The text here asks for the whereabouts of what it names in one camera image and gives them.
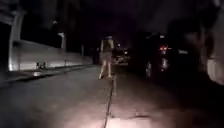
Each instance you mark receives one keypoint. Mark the person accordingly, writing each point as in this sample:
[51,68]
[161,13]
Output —
[106,53]

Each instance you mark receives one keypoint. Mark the dark parked vehicle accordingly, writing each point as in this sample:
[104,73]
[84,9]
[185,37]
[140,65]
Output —
[160,53]

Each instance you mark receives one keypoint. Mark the grey concrete road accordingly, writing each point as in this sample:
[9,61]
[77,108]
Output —
[73,100]

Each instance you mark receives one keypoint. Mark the raised kerb sidewalk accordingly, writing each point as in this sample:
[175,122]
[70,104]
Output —
[30,75]

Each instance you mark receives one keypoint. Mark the pale boundary wall with posts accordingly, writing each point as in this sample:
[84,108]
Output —
[36,55]

